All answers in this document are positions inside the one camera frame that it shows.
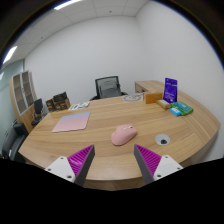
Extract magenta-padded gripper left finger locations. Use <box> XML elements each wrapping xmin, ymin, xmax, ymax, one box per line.
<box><xmin>44</xmin><ymin>143</ymin><xmax>96</xmax><ymax>188</ymax></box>

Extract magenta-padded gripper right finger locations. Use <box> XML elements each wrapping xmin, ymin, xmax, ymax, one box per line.
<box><xmin>133</xmin><ymin>143</ymin><xmax>184</xmax><ymax>186</ymax></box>

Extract pink computer mouse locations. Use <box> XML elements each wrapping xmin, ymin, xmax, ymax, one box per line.
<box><xmin>110</xmin><ymin>123</ymin><xmax>138</xmax><ymax>147</ymax></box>

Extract pink-blue gradient mouse pad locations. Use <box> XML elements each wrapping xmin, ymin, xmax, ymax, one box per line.
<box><xmin>51</xmin><ymin>111</ymin><xmax>92</xmax><ymax>134</ymax></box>

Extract small blue box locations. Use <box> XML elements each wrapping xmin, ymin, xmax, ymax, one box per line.
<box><xmin>168</xmin><ymin>107</ymin><xmax>182</xmax><ymax>117</ymax></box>

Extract green and purple sticker sheet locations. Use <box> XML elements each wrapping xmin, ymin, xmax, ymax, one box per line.
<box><xmin>68</xmin><ymin>101</ymin><xmax>91</xmax><ymax>112</ymax></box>

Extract pale yellow box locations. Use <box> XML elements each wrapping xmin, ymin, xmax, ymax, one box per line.
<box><xmin>155</xmin><ymin>99</ymin><xmax>173</xmax><ymax>110</ymax></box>

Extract large brown cardboard box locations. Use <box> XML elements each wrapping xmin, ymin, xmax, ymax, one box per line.
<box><xmin>53</xmin><ymin>98</ymin><xmax>72</xmax><ymax>111</ymax></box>

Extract green box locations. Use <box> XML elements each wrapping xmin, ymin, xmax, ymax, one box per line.
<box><xmin>171</xmin><ymin>101</ymin><xmax>194</xmax><ymax>117</ymax></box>

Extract orange-brown box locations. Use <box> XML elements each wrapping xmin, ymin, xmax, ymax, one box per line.
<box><xmin>143</xmin><ymin>91</ymin><xmax>164</xmax><ymax>105</ymax></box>

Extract small dark brown box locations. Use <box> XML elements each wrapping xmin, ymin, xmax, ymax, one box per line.
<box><xmin>45</xmin><ymin>98</ymin><xmax>56</xmax><ymax>113</ymax></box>

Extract paper with round print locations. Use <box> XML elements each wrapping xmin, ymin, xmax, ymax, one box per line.
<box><xmin>122</xmin><ymin>93</ymin><xmax>145</xmax><ymax>103</ymax></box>

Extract black box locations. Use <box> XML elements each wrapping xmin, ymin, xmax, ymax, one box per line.
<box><xmin>52</xmin><ymin>91</ymin><xmax>69</xmax><ymax>103</ymax></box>

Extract small black swivel chair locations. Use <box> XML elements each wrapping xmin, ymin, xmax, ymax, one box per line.
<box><xmin>31</xmin><ymin>98</ymin><xmax>48</xmax><ymax>127</ymax></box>

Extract black leather armchair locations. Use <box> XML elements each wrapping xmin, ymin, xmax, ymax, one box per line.
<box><xmin>1</xmin><ymin>121</ymin><xmax>29</xmax><ymax>161</ymax></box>

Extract purple standing package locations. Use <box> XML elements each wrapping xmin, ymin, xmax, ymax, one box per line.
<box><xmin>162</xmin><ymin>77</ymin><xmax>179</xmax><ymax>104</ymax></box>

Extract wooden side desk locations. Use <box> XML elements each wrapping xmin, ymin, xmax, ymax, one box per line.
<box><xmin>134</xmin><ymin>79</ymin><xmax>166</xmax><ymax>94</ymax></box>

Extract black mesh office chair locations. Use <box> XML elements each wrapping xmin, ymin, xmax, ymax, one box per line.
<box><xmin>89</xmin><ymin>75</ymin><xmax>129</xmax><ymax>102</ymax></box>

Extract wooden cabinet with glass doors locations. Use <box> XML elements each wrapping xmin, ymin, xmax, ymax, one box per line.
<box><xmin>8</xmin><ymin>69</ymin><xmax>38</xmax><ymax>124</ymax></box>

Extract ceiling light panel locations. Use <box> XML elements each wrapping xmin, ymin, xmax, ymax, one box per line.
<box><xmin>53</xmin><ymin>0</ymin><xmax>84</xmax><ymax>11</ymax></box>
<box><xmin>2</xmin><ymin>45</ymin><xmax>18</xmax><ymax>65</ymax></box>

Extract round desk cable grommet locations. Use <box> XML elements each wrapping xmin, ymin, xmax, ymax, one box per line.
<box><xmin>155</xmin><ymin>133</ymin><xmax>171</xmax><ymax>146</ymax></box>

